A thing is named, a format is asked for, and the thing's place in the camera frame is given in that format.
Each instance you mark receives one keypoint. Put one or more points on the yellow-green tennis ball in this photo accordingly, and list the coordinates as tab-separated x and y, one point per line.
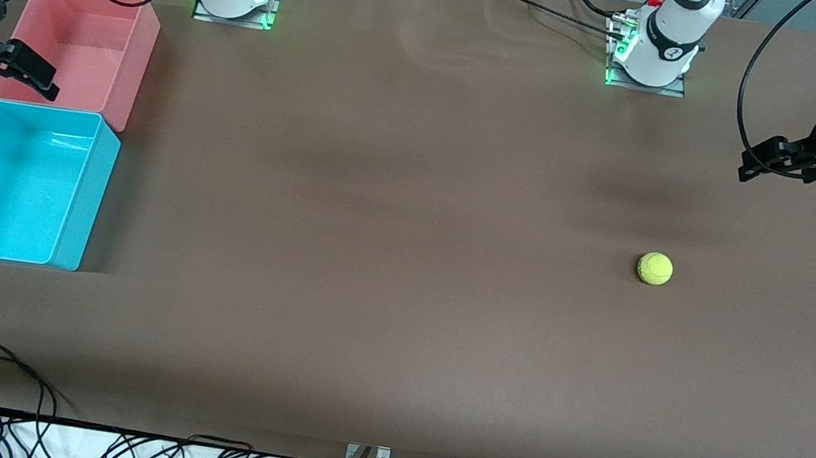
655	268

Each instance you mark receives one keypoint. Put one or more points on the pink plastic bin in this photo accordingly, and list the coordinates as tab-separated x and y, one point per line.
83	40

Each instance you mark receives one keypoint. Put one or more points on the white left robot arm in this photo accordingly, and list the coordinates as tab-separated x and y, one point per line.
665	45

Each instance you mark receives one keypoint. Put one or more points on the blue plastic bin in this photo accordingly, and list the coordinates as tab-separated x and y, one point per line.
6	188

